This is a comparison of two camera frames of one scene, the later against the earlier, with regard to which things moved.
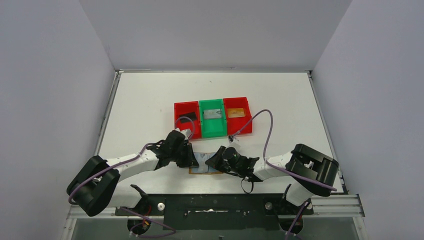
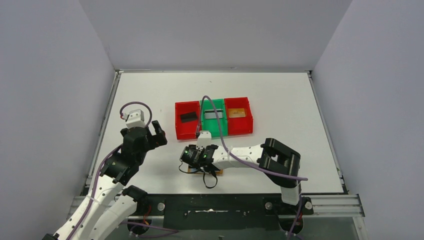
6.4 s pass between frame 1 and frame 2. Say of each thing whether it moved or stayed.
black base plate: stayed
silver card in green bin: stayed
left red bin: stayed
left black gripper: moved
